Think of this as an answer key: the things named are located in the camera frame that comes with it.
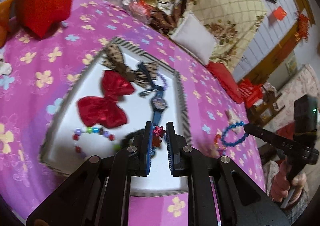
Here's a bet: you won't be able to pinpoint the blue bead bracelet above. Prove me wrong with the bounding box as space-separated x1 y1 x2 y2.
220 120 250 148

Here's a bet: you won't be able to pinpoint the striped white tray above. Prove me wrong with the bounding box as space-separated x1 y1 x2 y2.
39 37 190 197

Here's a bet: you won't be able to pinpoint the red satin bow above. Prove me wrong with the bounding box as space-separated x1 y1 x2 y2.
77 70 135 128

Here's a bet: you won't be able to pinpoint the small red flag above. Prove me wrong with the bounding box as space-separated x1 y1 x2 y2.
272 6 287 21

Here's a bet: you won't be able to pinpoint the leopard print bow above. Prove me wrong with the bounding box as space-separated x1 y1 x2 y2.
102 43 158 90

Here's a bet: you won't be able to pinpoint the pink floral bed sheet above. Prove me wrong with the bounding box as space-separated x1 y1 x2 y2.
0 0 267 226

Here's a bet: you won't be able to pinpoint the blue striped strap watch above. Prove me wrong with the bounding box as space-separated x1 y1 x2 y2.
138 63 168 127

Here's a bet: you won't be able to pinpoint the multicolour bead bracelet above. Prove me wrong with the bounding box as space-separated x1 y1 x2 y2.
72 126 121 159

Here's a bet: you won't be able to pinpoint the right hand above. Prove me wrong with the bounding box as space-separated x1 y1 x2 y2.
270 161 306 205

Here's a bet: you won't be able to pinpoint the white small pillow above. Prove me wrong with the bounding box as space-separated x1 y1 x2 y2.
170 13 217 65

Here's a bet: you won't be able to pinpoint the purple bead bracelet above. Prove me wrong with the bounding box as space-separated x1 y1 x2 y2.
156 72 169 92

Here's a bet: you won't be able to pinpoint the clear plastic bag pile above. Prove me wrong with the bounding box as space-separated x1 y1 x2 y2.
106 0 152 22

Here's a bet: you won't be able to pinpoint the white gloves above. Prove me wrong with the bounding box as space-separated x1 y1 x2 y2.
0 61 12 76

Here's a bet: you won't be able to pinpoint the orange plastic basket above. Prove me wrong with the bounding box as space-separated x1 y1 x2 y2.
0 0 15 47

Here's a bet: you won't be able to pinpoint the red ruffled cushion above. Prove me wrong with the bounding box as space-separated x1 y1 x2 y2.
206 62 244 104

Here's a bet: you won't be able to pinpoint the black scrunchie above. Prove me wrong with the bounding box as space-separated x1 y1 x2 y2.
120 128 145 149

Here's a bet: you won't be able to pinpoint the cream fluffy scrunchie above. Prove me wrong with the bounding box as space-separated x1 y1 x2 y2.
225 109 242 134

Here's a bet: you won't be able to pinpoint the floral beige quilt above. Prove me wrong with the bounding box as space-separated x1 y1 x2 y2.
150 0 268 72

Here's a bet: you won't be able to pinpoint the red sequin hair clip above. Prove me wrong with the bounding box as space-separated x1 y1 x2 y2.
152 126 166 147

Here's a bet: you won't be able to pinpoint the red shopping bag right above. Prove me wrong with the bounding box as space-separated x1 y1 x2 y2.
238 79 263 109

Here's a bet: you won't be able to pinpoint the wooden chair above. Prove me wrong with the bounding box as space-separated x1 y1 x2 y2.
247 91 285 127

